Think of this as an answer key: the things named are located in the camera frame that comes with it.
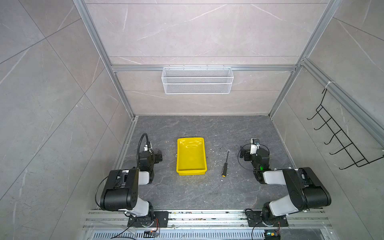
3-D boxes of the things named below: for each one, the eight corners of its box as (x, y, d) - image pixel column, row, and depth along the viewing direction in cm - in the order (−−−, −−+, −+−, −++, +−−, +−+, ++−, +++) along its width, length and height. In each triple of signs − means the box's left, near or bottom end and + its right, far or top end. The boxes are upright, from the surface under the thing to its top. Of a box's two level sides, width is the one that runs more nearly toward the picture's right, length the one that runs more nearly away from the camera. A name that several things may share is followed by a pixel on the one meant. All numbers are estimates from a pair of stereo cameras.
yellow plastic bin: (175, 176, 90) (174, 171, 85) (178, 143, 106) (177, 137, 100) (205, 176, 90) (206, 171, 85) (204, 143, 106) (204, 137, 100)
